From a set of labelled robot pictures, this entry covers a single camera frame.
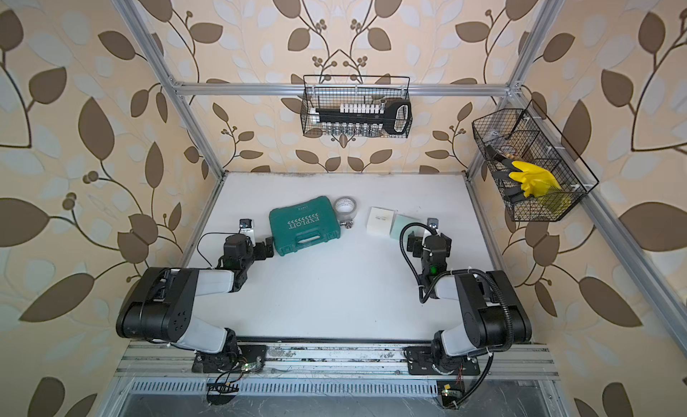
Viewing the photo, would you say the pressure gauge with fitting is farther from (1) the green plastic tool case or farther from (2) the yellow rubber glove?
(2) the yellow rubber glove

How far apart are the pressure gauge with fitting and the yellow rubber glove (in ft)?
1.89

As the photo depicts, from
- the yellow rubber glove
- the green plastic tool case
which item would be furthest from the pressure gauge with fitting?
the yellow rubber glove

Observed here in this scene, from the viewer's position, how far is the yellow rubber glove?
67 centimetres

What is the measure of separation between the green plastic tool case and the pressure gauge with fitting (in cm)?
2

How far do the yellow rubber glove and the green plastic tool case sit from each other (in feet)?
2.00

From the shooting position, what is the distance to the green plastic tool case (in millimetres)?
973

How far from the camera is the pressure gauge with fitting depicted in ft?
3.42
